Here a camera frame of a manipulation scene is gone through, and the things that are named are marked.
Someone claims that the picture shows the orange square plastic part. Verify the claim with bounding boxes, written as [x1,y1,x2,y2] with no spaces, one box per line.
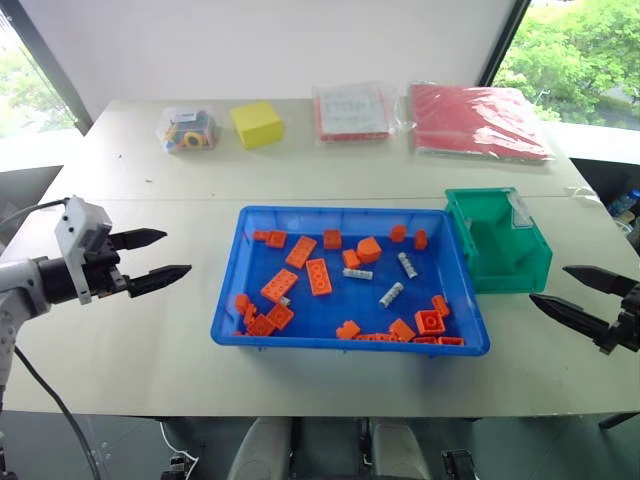
[414,309,447,337]
[264,302,295,330]
[387,317,417,343]
[245,314,278,338]

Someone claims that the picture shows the grey rounded shape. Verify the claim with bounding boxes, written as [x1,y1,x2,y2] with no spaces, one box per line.
[230,416,294,480]

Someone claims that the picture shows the blue water bottles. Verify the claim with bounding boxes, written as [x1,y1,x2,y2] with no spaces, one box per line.
[606,188,640,222]

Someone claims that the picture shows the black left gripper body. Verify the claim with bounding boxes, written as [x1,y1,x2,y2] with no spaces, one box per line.
[81,232,133,301]

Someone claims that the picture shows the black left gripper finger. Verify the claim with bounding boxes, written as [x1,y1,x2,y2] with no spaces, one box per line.
[110,227,168,252]
[124,264,194,300]

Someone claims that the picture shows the yellow cube box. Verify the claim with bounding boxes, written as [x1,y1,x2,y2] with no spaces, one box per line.
[228,100,286,151]

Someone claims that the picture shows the white thin cable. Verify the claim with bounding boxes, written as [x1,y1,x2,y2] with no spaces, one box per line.
[158,421,200,469]

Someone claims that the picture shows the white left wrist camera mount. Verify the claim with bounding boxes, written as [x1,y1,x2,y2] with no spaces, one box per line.
[53,196,114,306]

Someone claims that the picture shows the bagged red booklet pack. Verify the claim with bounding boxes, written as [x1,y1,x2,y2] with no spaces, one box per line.
[311,81,399,147]

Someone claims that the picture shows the clear label holder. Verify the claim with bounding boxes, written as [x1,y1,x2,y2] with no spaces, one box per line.
[509,195,533,231]

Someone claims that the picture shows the orange plastic building brick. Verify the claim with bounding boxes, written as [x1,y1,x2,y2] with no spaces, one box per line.
[356,237,383,265]

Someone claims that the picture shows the white brick upper right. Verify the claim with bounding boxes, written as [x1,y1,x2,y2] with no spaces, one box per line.
[397,251,421,280]

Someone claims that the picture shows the black table leg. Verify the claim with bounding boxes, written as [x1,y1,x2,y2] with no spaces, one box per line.
[597,409,640,431]

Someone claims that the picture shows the bag of colourful pieces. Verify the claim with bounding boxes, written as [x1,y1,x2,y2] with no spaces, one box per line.
[159,105,220,154]

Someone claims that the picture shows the dark window frame post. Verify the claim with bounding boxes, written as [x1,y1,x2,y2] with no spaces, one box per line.
[13,0,94,136]
[477,0,532,87]

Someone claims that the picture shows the white brick lower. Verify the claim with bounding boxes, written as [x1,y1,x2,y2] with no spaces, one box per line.
[378,282,405,309]

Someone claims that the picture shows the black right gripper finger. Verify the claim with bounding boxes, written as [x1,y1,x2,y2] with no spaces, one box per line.
[562,265,640,297]
[528,293,615,342]

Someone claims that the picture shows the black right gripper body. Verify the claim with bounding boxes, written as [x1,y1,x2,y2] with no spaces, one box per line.
[592,282,640,356]

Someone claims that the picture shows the blue plastic tray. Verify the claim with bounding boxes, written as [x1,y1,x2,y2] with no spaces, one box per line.
[209,205,492,360]

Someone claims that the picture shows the black clamp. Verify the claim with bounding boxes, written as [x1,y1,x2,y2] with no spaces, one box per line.
[439,448,482,480]

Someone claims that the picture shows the white brick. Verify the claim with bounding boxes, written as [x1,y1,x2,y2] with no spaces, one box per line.
[397,251,421,280]
[378,282,405,309]

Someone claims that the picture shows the bagged red paper sheets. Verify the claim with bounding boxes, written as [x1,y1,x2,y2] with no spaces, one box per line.
[406,80,558,167]

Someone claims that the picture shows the green plastic bin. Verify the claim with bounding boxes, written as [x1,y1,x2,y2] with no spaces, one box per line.
[444,187,555,295]

